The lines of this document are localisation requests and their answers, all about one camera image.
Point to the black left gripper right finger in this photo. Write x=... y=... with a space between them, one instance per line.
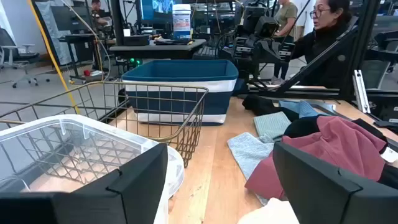
x=311 y=186

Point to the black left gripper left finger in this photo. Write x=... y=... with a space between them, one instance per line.
x=140 y=186

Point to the white cloth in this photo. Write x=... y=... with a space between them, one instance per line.
x=270 y=213

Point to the maroon cloth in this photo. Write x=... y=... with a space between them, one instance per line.
x=342 y=146

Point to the light grey towel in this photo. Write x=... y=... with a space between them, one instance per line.
x=248 y=152

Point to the sage ribbed cloth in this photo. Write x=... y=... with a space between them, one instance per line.
x=272 y=124

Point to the blue cloth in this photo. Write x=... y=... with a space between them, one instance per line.
x=300 y=107

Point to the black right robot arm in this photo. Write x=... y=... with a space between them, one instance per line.
x=258 y=40

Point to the clear plastic bin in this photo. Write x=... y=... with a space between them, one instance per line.
x=77 y=140

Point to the white paper tag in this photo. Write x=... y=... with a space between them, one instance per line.
x=390 y=154

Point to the navy white fabric bin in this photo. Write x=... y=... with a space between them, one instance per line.
x=186 y=102

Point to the person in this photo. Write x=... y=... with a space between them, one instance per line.
x=97 y=14
x=326 y=53
x=287 y=15

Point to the grey desk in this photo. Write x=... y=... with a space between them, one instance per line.
x=155 y=49

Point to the small black box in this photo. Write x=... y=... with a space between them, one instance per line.
x=136 y=40

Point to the black keyboard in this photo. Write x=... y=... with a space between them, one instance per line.
x=205 y=53

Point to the black standing desk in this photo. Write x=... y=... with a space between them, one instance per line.
x=77 y=39

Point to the white wipes canister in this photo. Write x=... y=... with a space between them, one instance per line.
x=182 y=21

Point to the grey office chair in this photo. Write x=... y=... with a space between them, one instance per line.
x=18 y=57

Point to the computer monitor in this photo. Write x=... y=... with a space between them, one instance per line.
x=155 y=7

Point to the silver aluminium bracket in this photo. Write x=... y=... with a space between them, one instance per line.
x=360 y=90

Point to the black metal table frame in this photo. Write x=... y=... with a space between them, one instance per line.
x=311 y=68

